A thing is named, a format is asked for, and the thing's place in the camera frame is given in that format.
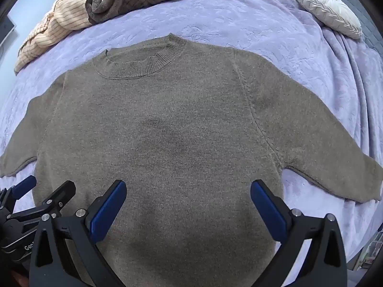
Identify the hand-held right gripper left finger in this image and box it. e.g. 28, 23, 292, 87
29, 180, 127, 287

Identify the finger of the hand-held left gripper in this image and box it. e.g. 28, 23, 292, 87
0, 175, 37, 203
6, 180, 76, 225

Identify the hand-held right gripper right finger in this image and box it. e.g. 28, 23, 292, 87
250, 180, 348, 287

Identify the brown knit sweater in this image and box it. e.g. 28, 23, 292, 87
0, 33, 383, 287

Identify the dark monitor screen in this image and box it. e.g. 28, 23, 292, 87
0, 14, 15, 48

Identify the beige striped fleece garment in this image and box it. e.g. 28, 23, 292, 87
14, 0, 116, 75

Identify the lavender embossed blanket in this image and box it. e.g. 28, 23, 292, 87
0, 0, 383, 264

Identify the cream pleated round cushion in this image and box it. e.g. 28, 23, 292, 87
292, 0, 363, 40

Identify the grey headboard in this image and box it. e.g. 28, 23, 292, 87
311, 0, 383, 50

